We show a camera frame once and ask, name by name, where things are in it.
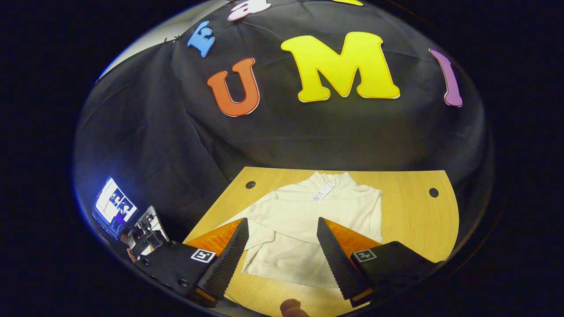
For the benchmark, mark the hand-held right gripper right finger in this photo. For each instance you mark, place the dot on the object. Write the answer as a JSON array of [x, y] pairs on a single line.
[[337, 259]]

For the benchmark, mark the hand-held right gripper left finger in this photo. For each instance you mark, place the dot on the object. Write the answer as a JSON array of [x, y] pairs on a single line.
[[229, 259]]

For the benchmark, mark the white long-sleeved garment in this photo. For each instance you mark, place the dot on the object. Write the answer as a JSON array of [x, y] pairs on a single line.
[[299, 220]]

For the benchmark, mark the dark desk equipment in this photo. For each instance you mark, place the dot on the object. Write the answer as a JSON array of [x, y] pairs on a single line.
[[147, 235]]

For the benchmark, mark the lit computer monitor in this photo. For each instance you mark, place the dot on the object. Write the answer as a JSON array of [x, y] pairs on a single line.
[[115, 207]]

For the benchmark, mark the black backdrop cloth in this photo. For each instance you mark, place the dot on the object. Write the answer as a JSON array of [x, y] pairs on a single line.
[[286, 132]]

